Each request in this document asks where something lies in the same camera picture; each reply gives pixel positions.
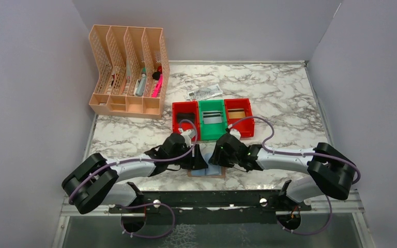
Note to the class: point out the green plastic bin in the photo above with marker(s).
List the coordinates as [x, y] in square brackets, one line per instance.
[212, 132]

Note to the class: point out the clear protractor ruler packet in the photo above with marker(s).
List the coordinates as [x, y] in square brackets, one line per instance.
[205, 92]

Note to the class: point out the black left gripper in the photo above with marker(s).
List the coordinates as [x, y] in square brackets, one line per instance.
[192, 156]

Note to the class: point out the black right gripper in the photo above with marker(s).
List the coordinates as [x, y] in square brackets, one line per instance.
[218, 155]

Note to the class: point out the black binder clip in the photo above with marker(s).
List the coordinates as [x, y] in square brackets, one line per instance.
[157, 74]

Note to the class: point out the grey green marker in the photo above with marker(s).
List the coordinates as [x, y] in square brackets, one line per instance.
[141, 84]

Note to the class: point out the red plastic bin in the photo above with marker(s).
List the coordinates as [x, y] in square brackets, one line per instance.
[246, 128]
[186, 107]

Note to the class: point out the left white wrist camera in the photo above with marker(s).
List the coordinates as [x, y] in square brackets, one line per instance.
[187, 134]

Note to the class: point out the peach plastic file organizer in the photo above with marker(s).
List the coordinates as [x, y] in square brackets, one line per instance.
[121, 52]

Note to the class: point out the tan leather card holder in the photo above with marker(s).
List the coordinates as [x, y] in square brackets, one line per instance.
[213, 171]

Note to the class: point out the pink highlighter pen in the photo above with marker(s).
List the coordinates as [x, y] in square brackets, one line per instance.
[158, 86]

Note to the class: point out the black card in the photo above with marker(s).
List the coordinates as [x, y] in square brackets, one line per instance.
[185, 116]
[186, 122]

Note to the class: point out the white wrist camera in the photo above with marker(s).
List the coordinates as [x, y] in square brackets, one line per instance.
[234, 132]
[187, 134]

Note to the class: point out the right red plastic bin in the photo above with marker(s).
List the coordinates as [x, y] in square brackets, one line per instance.
[246, 128]

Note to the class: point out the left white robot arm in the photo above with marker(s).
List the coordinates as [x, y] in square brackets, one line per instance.
[116, 171]

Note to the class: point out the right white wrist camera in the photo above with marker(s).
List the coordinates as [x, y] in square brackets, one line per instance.
[234, 132]

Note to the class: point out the left red plastic bin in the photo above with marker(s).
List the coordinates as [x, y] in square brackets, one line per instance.
[186, 107]

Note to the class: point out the silver card from holder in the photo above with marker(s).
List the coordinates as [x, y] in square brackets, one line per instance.
[212, 119]

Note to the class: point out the gold card with stripe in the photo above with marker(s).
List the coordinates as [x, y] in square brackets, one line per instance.
[236, 113]

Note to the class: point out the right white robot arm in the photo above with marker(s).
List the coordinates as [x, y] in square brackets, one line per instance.
[328, 172]

